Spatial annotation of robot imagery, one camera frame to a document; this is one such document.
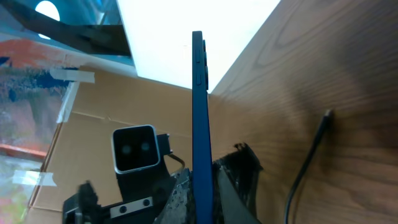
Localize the brown cardboard panel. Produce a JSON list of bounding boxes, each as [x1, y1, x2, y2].
[[24, 65, 212, 224]]

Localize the blue Galaxy smartphone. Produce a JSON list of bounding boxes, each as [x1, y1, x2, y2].
[[192, 31, 213, 224]]

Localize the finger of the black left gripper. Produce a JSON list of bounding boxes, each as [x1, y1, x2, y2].
[[212, 142, 263, 223]]

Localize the black left camera cable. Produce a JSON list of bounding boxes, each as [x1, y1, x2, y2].
[[166, 153, 187, 175]]

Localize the black USB charging cable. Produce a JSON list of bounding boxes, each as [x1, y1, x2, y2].
[[283, 108, 334, 224]]

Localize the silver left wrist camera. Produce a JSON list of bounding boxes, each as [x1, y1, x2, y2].
[[111, 124, 161, 175]]

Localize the colourful painted sheet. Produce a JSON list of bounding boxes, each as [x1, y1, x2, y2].
[[1, 33, 86, 223]]

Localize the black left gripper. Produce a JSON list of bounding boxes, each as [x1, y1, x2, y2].
[[62, 161, 195, 224]]

